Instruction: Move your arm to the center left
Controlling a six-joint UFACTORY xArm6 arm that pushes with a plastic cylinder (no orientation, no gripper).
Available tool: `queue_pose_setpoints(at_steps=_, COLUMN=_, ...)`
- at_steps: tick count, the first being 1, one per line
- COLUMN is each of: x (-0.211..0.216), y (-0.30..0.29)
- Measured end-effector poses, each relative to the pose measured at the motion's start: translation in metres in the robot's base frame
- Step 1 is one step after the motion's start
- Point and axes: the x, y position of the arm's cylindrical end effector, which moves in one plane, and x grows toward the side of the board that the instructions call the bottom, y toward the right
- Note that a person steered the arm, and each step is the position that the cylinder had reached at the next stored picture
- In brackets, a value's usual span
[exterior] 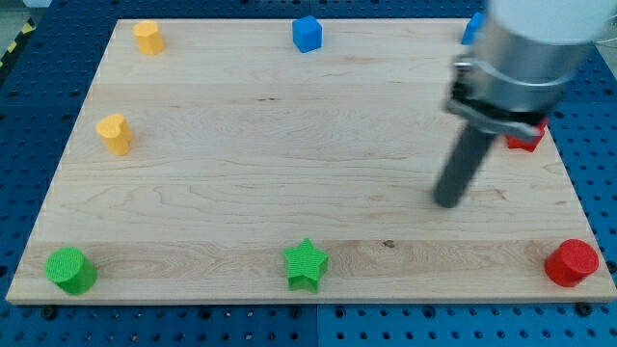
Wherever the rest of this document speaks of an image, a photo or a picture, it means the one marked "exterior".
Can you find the blue cube block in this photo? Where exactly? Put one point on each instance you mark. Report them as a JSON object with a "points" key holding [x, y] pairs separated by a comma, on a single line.
{"points": [[307, 33]]}

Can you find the green cylinder block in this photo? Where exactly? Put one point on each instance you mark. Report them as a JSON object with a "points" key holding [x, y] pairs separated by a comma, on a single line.
{"points": [[70, 270]]}

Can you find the green star block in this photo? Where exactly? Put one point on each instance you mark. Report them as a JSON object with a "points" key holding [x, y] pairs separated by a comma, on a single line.
{"points": [[305, 265]]}

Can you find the yellow hexagon block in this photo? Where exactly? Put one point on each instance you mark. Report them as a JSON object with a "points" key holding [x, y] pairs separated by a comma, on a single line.
{"points": [[148, 37]]}

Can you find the blue block behind arm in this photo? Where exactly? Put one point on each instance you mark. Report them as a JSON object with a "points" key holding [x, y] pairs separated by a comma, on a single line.
{"points": [[473, 26]]}

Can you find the red star block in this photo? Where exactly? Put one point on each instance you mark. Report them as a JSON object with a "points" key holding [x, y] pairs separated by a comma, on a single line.
{"points": [[530, 145]]}

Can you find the red cylinder block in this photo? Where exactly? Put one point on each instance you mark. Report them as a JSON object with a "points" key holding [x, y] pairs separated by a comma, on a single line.
{"points": [[571, 263]]}

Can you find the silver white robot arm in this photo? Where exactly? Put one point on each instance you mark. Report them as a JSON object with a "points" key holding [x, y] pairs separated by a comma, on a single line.
{"points": [[521, 62]]}

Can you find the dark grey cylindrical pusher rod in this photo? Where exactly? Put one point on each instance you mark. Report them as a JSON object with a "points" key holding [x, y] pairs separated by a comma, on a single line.
{"points": [[462, 165]]}

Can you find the yellow heart block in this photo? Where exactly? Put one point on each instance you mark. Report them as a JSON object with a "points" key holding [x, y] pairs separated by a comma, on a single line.
{"points": [[115, 134]]}

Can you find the wooden board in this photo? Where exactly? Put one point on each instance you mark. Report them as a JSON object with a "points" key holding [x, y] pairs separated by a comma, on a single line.
{"points": [[243, 147]]}

